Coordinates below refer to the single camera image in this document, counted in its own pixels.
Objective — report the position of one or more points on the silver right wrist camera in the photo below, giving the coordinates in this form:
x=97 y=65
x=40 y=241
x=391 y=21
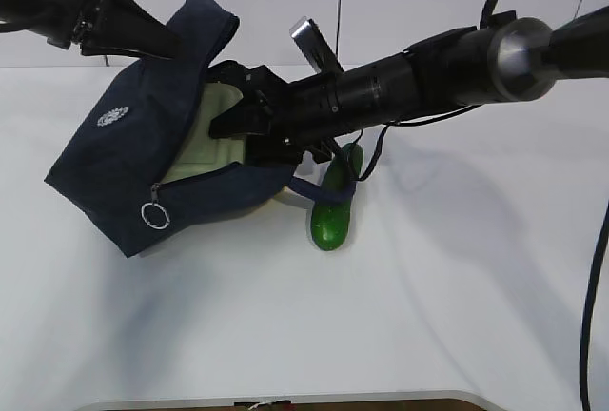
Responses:
x=315 y=49

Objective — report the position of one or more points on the green cucumber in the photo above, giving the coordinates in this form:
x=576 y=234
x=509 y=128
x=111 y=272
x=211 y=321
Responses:
x=329 y=223

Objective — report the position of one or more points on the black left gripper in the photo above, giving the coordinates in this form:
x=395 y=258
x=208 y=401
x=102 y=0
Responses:
x=110 y=27

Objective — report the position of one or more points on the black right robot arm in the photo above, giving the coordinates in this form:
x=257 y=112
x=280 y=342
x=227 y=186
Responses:
x=506 y=59

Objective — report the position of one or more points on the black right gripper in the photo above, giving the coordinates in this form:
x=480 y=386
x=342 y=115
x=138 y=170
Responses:
x=279 y=120

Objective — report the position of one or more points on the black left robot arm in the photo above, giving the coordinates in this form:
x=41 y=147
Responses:
x=32 y=16

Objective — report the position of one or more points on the navy blue insulated bag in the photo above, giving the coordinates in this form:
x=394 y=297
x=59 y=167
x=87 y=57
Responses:
x=115 y=166

